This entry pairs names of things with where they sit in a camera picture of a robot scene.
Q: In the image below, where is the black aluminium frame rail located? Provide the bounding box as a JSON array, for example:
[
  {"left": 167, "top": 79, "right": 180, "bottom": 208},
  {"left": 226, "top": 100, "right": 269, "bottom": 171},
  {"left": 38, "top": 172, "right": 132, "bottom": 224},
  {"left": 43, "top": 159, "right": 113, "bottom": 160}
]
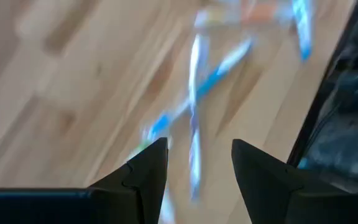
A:
[{"left": 286, "top": 0, "right": 358, "bottom": 169}]

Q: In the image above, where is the orange white wrapped toothbrush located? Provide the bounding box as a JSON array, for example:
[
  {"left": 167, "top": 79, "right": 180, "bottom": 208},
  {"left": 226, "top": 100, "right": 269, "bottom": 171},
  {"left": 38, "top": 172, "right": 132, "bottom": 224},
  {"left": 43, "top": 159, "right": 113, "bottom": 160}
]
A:
[{"left": 193, "top": 0, "right": 291, "bottom": 29}]

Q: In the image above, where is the blue white toothbrush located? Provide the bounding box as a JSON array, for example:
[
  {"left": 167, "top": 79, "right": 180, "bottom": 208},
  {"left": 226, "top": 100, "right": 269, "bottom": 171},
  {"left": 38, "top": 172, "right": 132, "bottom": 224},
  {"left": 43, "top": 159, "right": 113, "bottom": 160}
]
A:
[
  {"left": 290, "top": 0, "right": 315, "bottom": 62},
  {"left": 158, "top": 32, "right": 211, "bottom": 224},
  {"left": 141, "top": 35, "right": 256, "bottom": 144}
]

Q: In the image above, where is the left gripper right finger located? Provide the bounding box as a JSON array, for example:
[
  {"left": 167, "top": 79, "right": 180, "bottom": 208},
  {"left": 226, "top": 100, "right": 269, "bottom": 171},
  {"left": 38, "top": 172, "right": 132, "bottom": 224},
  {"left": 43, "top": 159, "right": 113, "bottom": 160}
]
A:
[{"left": 231, "top": 139, "right": 358, "bottom": 224}]

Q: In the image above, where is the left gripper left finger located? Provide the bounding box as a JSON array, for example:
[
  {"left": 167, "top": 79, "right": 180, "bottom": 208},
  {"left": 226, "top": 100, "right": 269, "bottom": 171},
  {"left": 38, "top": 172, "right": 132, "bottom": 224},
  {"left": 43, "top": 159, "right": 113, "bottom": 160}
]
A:
[{"left": 0, "top": 136, "right": 170, "bottom": 224}]

